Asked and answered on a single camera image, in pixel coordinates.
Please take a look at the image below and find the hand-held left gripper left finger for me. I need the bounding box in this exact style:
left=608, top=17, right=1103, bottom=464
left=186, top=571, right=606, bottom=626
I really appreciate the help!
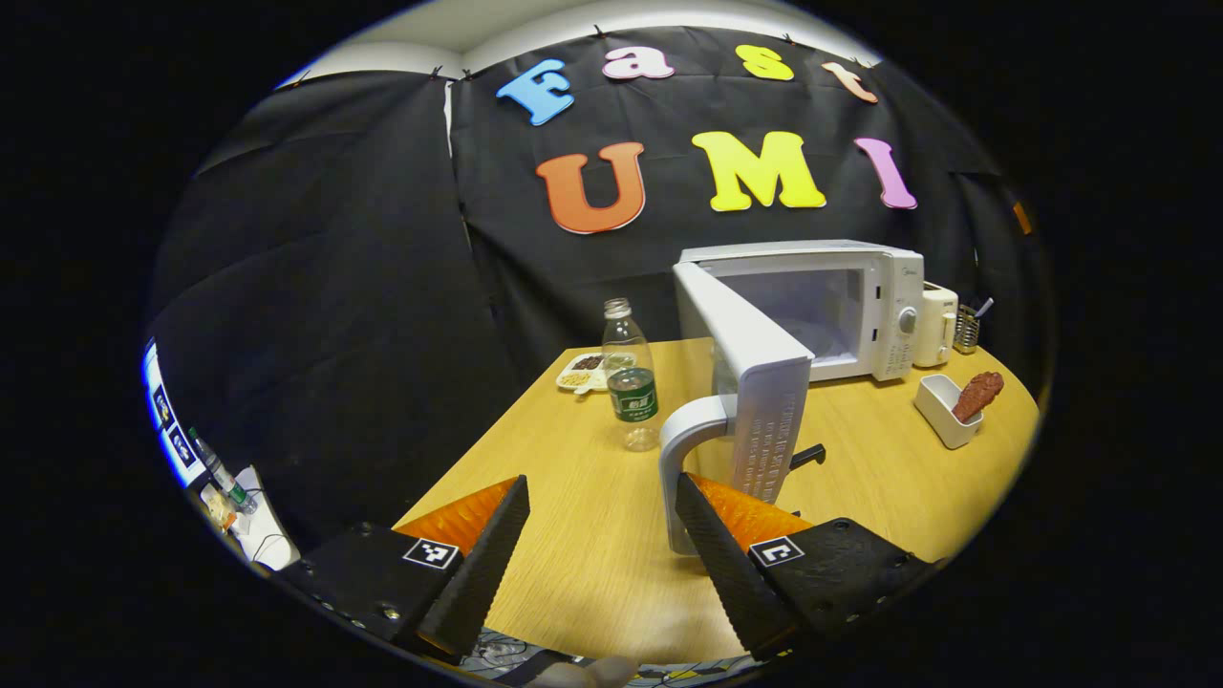
left=270, top=475, right=532, bottom=662

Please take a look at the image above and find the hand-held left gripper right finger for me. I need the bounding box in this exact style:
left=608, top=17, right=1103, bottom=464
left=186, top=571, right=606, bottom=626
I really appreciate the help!
left=674, top=471, right=942, bottom=662

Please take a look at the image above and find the white microwave oven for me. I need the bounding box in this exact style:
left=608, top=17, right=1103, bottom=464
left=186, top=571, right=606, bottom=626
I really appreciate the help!
left=657, top=239, right=926, bottom=558

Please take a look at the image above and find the brown meat piece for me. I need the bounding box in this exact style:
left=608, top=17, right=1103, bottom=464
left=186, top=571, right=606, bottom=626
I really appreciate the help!
left=952, top=371, right=1005, bottom=424

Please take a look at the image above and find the patterned grey fabric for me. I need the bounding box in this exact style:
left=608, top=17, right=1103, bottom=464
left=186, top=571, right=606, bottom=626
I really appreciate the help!
left=463, top=626, right=756, bottom=688

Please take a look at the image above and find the white toaster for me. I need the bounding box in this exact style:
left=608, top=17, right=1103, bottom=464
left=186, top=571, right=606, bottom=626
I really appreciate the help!
left=912, top=281, right=959, bottom=369

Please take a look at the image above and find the clear plastic water bottle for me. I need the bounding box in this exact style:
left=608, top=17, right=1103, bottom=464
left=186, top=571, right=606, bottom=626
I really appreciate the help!
left=602, top=297, right=662, bottom=452

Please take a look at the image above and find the white rectangular dish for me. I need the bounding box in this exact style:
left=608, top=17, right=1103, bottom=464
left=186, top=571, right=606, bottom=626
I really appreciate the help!
left=913, top=374, right=985, bottom=451

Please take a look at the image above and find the white side table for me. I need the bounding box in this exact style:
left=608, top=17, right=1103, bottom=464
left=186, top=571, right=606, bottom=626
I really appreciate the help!
left=229, top=465, right=302, bottom=574

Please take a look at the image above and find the white divided snack tray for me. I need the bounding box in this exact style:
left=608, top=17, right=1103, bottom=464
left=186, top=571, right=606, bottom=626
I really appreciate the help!
left=556, top=352, right=612, bottom=395

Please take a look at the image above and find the small green-capped bottle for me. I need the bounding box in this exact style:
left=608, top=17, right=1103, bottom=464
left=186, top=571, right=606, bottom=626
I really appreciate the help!
left=187, top=427, right=261, bottom=517

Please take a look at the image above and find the blue and white sign board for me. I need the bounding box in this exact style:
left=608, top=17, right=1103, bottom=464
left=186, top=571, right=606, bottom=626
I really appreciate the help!
left=141, top=336, right=206, bottom=490

